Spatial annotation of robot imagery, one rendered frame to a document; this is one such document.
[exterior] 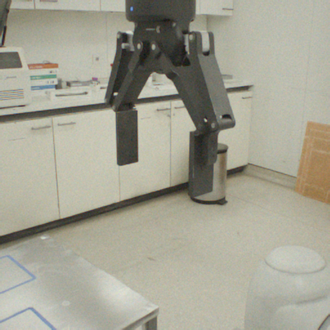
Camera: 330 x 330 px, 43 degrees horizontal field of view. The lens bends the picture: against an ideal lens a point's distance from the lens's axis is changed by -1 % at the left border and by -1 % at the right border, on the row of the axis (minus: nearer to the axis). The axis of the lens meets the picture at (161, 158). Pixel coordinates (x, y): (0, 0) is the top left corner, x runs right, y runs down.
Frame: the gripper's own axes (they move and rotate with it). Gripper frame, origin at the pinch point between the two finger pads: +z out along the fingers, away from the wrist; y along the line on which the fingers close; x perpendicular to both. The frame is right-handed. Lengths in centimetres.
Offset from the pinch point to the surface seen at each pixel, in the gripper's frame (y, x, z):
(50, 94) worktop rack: 231, -91, 25
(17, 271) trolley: 51, 2, 38
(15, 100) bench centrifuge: 220, -62, 25
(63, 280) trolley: 41, -5, 38
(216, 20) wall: 269, -289, -27
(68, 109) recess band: 224, -100, 36
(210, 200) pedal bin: 183, -200, 116
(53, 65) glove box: 259, -108, 8
